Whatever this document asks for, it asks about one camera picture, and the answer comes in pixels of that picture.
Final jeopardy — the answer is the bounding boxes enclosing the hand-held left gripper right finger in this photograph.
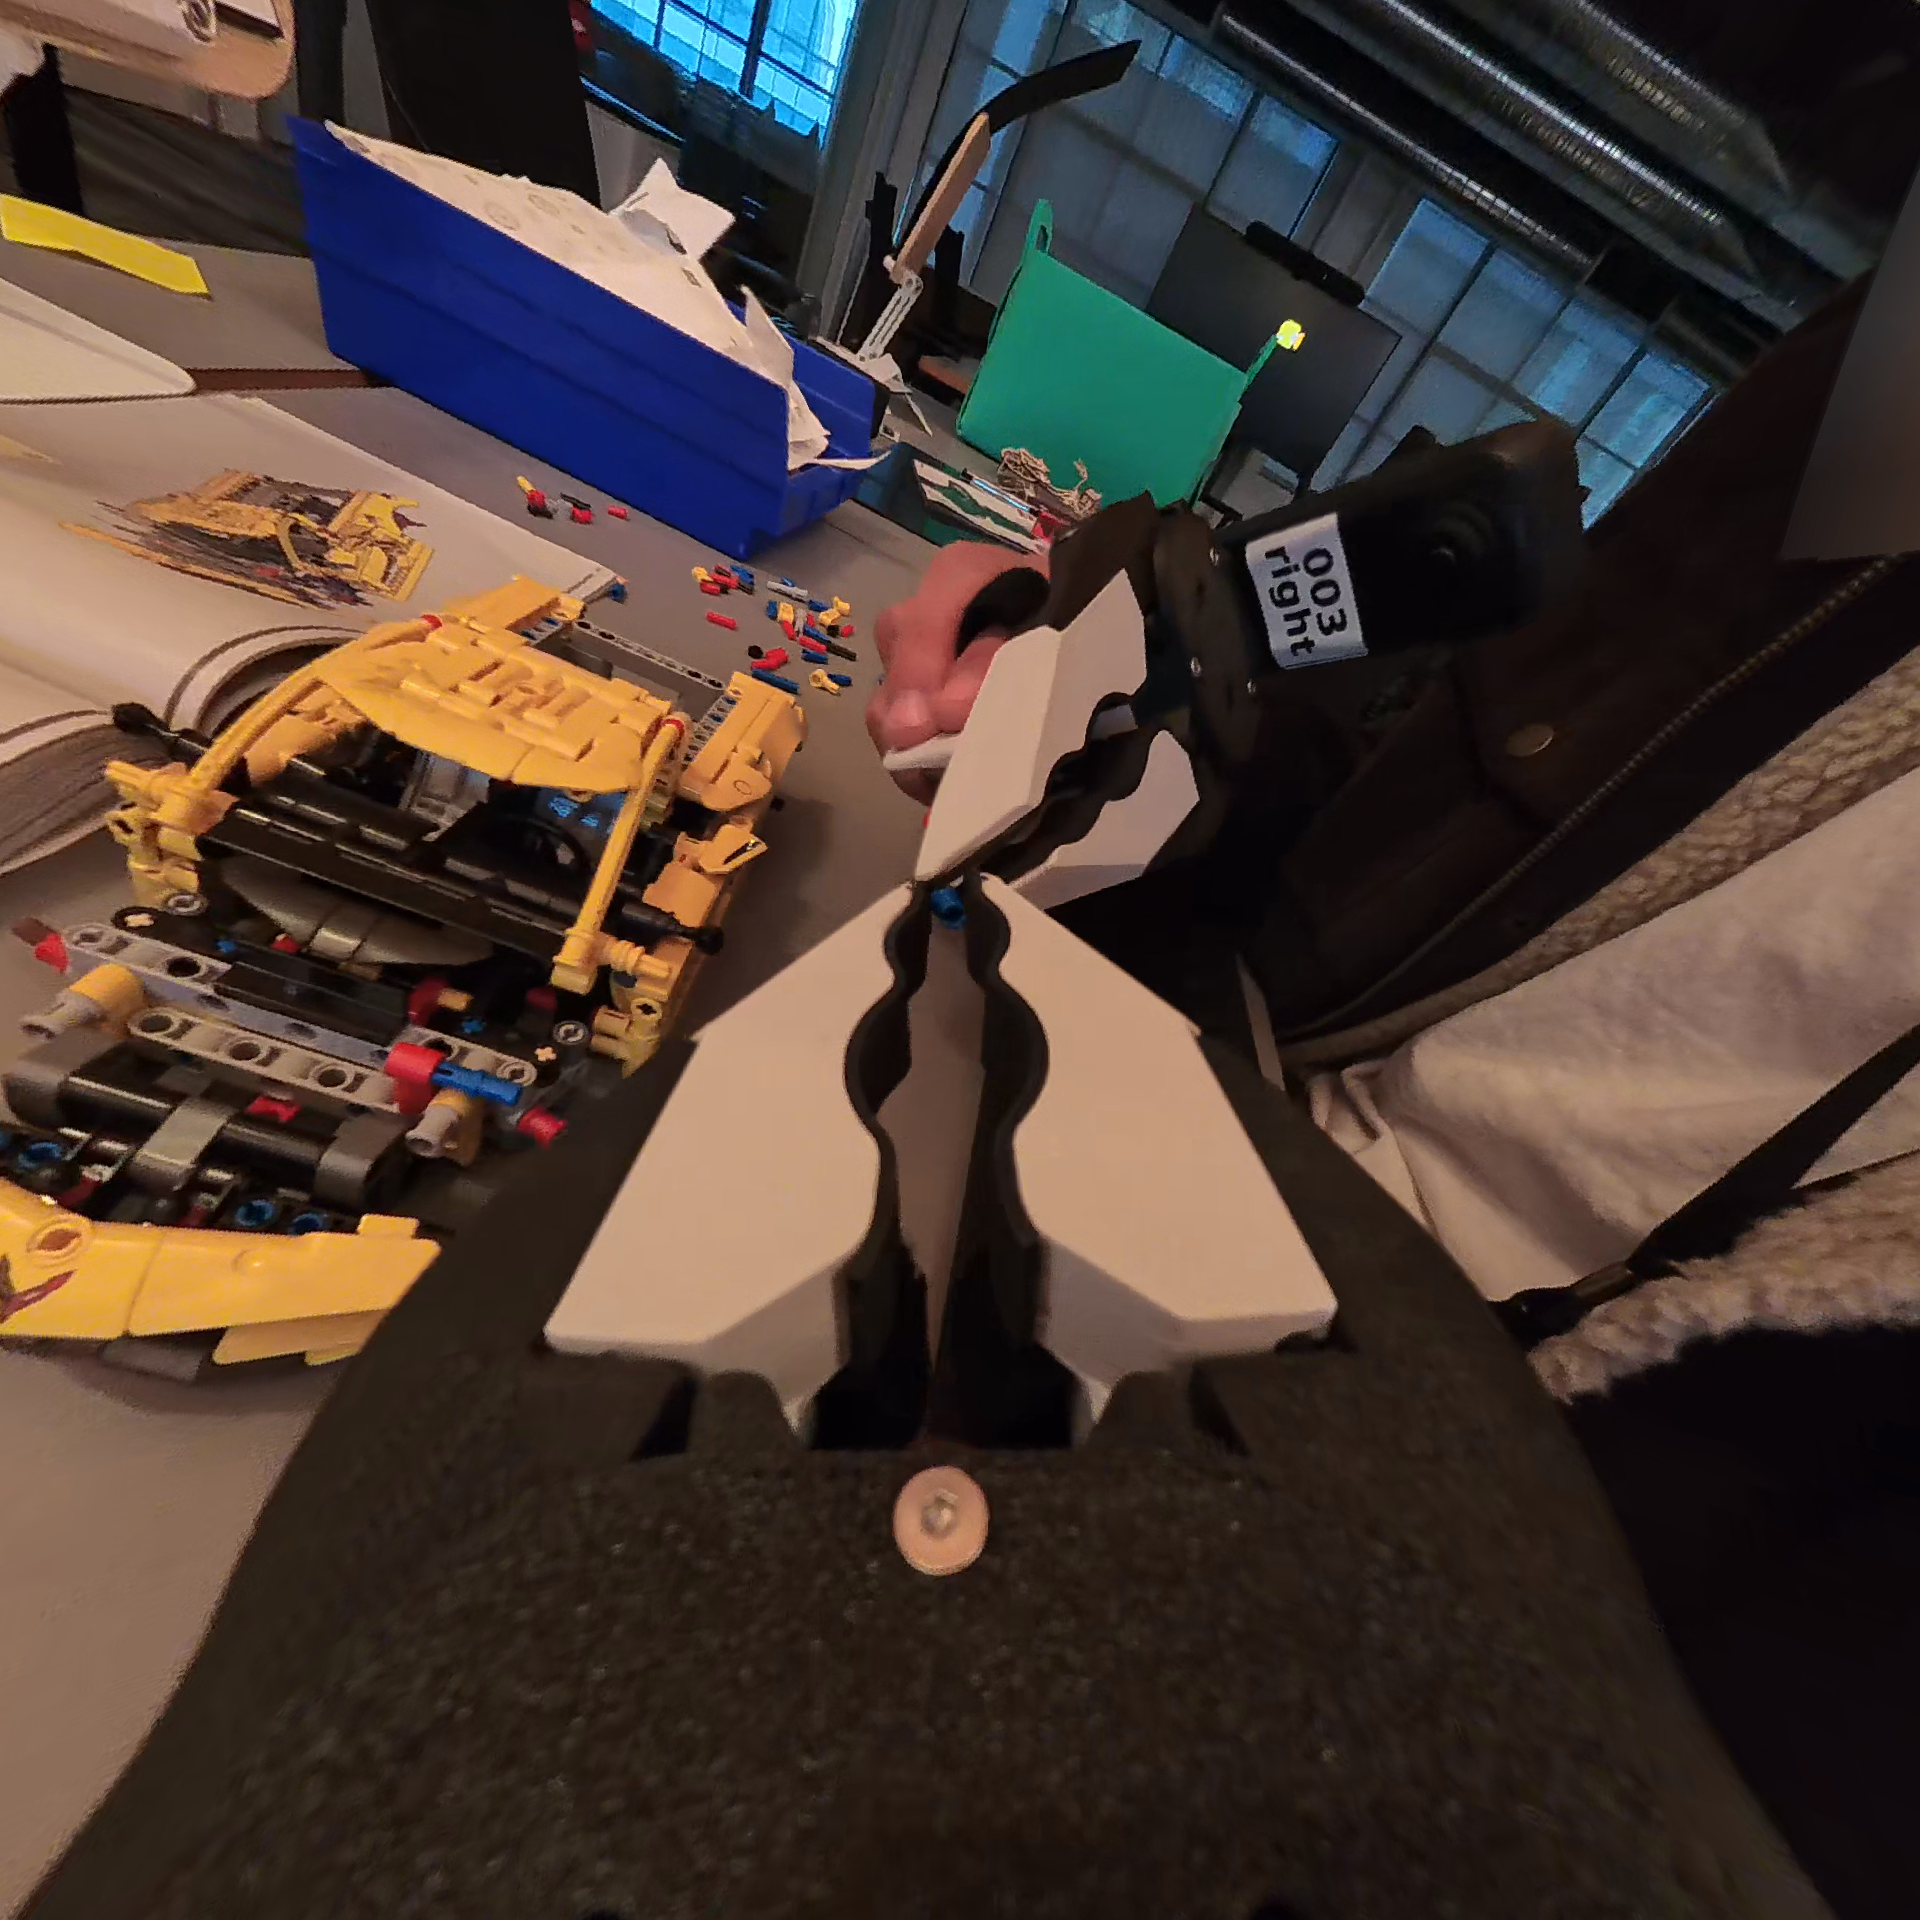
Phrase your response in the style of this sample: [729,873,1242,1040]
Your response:
[957,879,1338,1440]

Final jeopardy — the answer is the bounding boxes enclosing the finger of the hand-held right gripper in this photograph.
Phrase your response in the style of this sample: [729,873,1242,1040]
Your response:
[983,706,1204,912]
[911,574,1152,886]

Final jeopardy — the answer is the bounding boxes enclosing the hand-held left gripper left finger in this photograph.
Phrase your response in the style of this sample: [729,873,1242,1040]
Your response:
[547,881,931,1448]

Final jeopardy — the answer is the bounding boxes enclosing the scatter of small coloured pins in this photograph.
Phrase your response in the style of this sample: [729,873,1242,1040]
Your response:
[516,477,859,710]

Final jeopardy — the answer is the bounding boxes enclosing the yellow toy brick car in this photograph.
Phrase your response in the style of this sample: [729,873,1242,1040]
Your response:
[0,578,813,1381]

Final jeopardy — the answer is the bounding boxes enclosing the instruction booklet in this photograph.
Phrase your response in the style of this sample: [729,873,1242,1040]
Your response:
[0,391,632,875]

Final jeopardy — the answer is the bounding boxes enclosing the grey desk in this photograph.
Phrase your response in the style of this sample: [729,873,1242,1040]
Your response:
[0,232,1052,1902]

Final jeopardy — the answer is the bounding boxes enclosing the person's right hand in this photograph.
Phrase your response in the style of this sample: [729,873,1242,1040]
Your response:
[869,540,1054,781]

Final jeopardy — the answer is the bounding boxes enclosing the black monitor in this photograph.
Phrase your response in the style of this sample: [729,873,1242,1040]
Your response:
[1148,204,1403,490]

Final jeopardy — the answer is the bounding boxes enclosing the person's fleece-lined jacket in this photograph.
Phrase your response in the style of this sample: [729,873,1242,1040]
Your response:
[1238,279,1920,1920]

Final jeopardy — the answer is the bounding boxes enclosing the person's white sweater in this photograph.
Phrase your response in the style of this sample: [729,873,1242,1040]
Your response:
[1312,766,1920,1305]

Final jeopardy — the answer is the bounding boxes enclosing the wooden articulated stand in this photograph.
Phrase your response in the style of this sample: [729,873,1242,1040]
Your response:
[810,42,1148,398]

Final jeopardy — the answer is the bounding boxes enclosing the blue storage bin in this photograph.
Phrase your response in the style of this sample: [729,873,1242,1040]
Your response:
[288,119,880,562]

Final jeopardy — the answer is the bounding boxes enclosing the white crumpled papers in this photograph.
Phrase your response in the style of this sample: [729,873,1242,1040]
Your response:
[325,123,880,472]

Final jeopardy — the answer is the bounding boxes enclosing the yellow paper strip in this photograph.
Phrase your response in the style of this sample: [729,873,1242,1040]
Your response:
[0,197,212,296]

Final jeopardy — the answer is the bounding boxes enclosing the black strap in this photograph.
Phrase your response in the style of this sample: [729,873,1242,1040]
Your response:
[1499,1022,1920,1346]

